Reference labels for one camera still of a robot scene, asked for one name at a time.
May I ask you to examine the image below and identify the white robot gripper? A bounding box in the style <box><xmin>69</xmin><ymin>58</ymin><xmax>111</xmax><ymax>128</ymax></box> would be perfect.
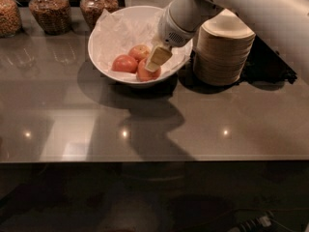
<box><xmin>145</xmin><ymin>8</ymin><xmax>195</xmax><ymax>73</ymax></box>

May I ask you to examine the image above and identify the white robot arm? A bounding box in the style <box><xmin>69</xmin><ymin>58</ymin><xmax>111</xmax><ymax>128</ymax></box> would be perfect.
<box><xmin>146</xmin><ymin>0</ymin><xmax>309</xmax><ymax>82</ymax></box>

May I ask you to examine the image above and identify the back red apple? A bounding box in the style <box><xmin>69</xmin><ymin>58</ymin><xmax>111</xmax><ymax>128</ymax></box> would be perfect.
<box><xmin>128</xmin><ymin>44</ymin><xmax>151</xmax><ymax>62</ymax></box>

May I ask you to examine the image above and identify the red apple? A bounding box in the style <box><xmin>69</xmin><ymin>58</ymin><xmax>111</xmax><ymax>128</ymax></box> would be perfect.
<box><xmin>136</xmin><ymin>59</ymin><xmax>161</xmax><ymax>82</ymax></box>
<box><xmin>112</xmin><ymin>54</ymin><xmax>138</xmax><ymax>73</ymax></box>
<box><xmin>128</xmin><ymin>44</ymin><xmax>151</xmax><ymax>62</ymax></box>

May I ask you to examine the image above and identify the front right red apple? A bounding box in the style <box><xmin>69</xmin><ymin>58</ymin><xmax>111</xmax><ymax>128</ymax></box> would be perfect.
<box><xmin>136</xmin><ymin>59</ymin><xmax>161</xmax><ymax>82</ymax></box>

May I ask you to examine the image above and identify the left red apple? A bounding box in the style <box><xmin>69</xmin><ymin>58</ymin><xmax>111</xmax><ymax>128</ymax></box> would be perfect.
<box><xmin>112</xmin><ymin>54</ymin><xmax>138</xmax><ymax>73</ymax></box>

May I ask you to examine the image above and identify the white ceramic bowl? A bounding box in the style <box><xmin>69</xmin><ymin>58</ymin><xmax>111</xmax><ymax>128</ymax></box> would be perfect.
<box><xmin>87</xmin><ymin>5</ymin><xmax>193</xmax><ymax>88</ymax></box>

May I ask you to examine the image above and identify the white paper bowl liner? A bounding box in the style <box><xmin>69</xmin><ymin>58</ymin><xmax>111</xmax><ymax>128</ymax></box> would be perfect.
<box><xmin>92</xmin><ymin>7</ymin><xmax>191</xmax><ymax>83</ymax></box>

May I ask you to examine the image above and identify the front stack of paper bowls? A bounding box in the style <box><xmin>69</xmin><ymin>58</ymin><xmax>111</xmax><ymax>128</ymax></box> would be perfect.
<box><xmin>193</xmin><ymin>10</ymin><xmax>255</xmax><ymax>86</ymax></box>

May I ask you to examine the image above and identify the right glass jar of granola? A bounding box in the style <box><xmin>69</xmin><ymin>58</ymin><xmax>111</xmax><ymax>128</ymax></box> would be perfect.
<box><xmin>79</xmin><ymin>0</ymin><xmax>119</xmax><ymax>30</ymax></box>

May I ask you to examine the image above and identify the glass jar of granola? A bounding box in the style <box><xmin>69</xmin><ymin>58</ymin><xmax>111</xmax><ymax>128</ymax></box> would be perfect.
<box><xmin>28</xmin><ymin>0</ymin><xmax>71</xmax><ymax>35</ymax></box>
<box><xmin>79</xmin><ymin>0</ymin><xmax>119</xmax><ymax>30</ymax></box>

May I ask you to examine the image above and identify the black cutlery holder tray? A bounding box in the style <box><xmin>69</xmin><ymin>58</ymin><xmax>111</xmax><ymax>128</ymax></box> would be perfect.
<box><xmin>239</xmin><ymin>36</ymin><xmax>298</xmax><ymax>90</ymax></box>

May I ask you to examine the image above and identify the middle glass jar of granola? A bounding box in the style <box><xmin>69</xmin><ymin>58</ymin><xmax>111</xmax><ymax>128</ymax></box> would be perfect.
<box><xmin>28</xmin><ymin>0</ymin><xmax>71</xmax><ymax>35</ymax></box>

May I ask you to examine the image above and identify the left glass jar of cereal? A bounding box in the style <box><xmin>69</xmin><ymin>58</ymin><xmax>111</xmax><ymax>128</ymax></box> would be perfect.
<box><xmin>0</xmin><ymin>0</ymin><xmax>22</xmax><ymax>38</ymax></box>

